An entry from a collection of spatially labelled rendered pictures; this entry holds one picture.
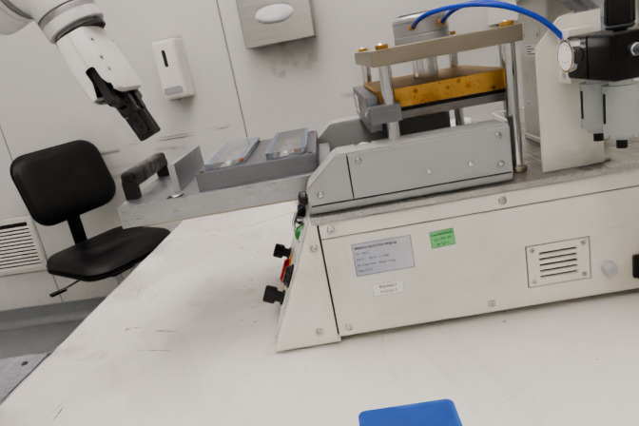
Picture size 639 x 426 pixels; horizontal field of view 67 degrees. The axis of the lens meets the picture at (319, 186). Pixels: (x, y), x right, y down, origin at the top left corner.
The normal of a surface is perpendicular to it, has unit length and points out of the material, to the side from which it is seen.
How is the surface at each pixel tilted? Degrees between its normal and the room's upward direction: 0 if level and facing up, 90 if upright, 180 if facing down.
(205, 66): 90
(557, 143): 90
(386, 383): 0
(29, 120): 90
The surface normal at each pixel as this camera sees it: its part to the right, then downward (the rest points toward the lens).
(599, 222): 0.00, 0.26
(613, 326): -0.18, -0.95
